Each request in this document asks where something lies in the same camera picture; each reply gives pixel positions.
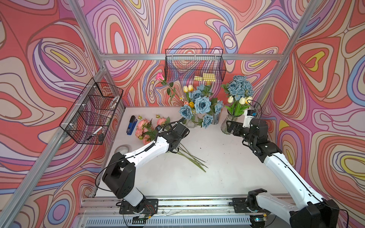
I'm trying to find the pink rose bunch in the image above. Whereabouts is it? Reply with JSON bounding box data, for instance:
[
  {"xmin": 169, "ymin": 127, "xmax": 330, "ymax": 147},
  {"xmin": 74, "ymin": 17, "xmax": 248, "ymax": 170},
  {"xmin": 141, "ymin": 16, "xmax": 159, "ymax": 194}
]
[
  {"xmin": 135, "ymin": 116, "xmax": 155, "ymax": 145},
  {"xmin": 156, "ymin": 115, "xmax": 171, "ymax": 133}
]

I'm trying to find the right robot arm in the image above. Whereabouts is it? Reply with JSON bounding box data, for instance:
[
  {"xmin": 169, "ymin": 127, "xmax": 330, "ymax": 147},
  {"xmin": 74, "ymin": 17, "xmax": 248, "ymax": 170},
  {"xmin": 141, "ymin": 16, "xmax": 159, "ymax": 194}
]
[{"xmin": 224, "ymin": 117, "xmax": 340, "ymax": 228}]

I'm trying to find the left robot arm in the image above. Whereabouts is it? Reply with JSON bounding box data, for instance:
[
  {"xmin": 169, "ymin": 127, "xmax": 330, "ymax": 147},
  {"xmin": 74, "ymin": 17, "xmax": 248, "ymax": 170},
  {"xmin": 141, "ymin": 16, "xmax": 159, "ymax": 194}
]
[{"xmin": 101, "ymin": 118, "xmax": 190, "ymax": 214}]

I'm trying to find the ribbed glass vase with ribbon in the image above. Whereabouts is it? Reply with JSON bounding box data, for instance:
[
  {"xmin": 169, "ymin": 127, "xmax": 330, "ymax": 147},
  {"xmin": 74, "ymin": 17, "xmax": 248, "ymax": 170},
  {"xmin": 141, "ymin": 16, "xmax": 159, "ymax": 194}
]
[{"xmin": 221, "ymin": 114, "xmax": 238, "ymax": 135}]

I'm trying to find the blue rose bouquet left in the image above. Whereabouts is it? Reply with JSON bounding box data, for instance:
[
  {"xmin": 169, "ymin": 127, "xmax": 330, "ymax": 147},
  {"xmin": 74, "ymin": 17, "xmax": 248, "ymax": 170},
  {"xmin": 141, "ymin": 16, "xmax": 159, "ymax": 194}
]
[{"xmin": 179, "ymin": 85, "xmax": 224, "ymax": 129}]

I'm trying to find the blue rose bouquet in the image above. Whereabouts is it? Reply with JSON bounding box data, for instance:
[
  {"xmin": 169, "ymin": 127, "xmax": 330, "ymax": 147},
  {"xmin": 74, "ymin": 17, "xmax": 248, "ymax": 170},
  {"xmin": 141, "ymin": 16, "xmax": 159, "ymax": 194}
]
[
  {"xmin": 179, "ymin": 85, "xmax": 224, "ymax": 129},
  {"xmin": 221, "ymin": 75, "xmax": 254, "ymax": 116}
]

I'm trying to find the blue stapler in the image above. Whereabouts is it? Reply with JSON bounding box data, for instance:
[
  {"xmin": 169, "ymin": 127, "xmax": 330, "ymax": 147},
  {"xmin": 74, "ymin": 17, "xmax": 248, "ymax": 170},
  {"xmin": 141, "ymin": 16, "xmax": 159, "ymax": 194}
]
[{"xmin": 126, "ymin": 116, "xmax": 138, "ymax": 135}]

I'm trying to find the blue rose bouquet right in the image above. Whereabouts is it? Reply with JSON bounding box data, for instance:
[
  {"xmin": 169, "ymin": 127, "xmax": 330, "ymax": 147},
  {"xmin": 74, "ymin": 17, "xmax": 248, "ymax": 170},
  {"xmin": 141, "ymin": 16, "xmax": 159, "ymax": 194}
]
[{"xmin": 221, "ymin": 75, "xmax": 254, "ymax": 116}]

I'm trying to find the white tape roll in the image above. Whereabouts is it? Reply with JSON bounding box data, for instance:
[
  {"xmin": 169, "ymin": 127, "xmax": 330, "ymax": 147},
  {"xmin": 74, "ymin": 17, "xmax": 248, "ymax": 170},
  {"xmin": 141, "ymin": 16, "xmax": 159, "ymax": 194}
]
[{"xmin": 114, "ymin": 145, "xmax": 131, "ymax": 154}]

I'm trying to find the magenta rosebud stem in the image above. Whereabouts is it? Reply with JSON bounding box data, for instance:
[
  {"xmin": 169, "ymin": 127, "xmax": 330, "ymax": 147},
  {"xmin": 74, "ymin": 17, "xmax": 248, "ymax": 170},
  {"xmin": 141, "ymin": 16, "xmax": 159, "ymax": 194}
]
[{"xmin": 156, "ymin": 73, "xmax": 178, "ymax": 99}]

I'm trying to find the yellow sponge in basket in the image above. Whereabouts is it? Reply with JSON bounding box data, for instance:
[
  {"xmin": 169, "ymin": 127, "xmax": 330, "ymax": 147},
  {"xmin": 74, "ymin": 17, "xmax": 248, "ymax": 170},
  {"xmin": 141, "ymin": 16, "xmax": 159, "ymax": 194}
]
[{"xmin": 194, "ymin": 73, "xmax": 216, "ymax": 82}]

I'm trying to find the black wire basket back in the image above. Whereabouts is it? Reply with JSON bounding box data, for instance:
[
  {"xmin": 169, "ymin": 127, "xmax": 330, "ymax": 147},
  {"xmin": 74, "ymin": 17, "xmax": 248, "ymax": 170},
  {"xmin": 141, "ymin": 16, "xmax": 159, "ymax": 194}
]
[{"xmin": 164, "ymin": 47, "xmax": 226, "ymax": 83}]

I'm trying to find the black wire basket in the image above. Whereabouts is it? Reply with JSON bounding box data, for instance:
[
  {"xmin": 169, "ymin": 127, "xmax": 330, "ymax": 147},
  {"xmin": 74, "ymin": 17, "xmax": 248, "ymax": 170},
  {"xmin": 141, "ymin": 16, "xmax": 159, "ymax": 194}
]
[
  {"xmin": 60, "ymin": 79, "xmax": 123, "ymax": 145},
  {"xmin": 164, "ymin": 47, "xmax": 226, "ymax": 83}
]

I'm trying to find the black wire basket left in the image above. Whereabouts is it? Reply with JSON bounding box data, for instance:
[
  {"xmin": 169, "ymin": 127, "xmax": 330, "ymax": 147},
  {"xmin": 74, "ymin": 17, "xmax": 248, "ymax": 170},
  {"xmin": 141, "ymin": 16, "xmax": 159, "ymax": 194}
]
[{"xmin": 60, "ymin": 79, "xmax": 123, "ymax": 145}]

